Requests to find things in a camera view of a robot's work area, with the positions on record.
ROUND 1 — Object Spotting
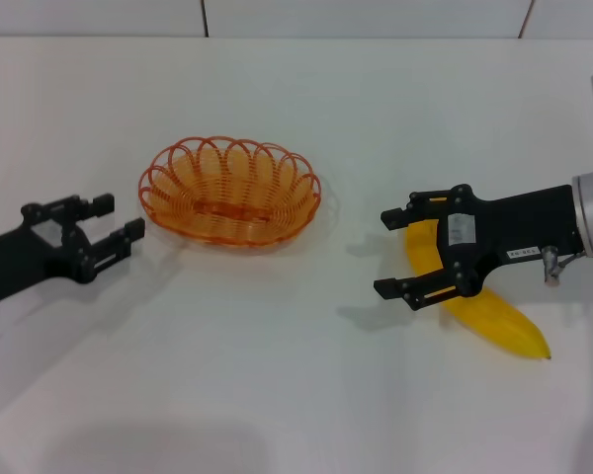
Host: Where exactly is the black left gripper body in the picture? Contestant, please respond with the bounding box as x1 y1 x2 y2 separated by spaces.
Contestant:
0 221 89 308

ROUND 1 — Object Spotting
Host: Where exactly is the thin wrist cable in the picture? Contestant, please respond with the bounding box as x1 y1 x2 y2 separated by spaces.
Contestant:
554 251 587 269

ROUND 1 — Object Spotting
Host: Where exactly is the silver cable connector plug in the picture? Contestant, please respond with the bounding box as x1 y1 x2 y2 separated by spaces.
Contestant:
543 244 560 285

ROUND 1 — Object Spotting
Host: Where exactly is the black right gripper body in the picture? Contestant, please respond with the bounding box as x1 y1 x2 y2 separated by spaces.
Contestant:
438 184 585 288

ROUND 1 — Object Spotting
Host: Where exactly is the orange wire basket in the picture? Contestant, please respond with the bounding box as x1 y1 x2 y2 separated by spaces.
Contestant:
137 133 323 256

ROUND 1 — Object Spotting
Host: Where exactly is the yellow banana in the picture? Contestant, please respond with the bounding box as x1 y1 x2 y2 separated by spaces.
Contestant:
405 197 553 361

